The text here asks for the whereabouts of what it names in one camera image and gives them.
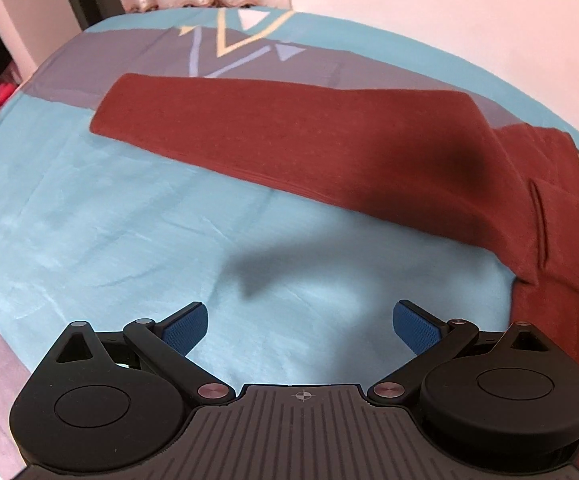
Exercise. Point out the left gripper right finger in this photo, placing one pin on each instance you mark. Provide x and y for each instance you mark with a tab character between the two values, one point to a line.
433	342

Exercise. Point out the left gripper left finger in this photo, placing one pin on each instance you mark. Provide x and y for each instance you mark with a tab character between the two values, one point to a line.
164	347

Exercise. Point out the dark red knit sweater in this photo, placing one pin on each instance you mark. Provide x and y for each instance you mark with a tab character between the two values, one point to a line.
426	159

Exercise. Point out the blue grey patterned bedsheet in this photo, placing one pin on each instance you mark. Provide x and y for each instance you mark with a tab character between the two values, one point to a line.
96	233

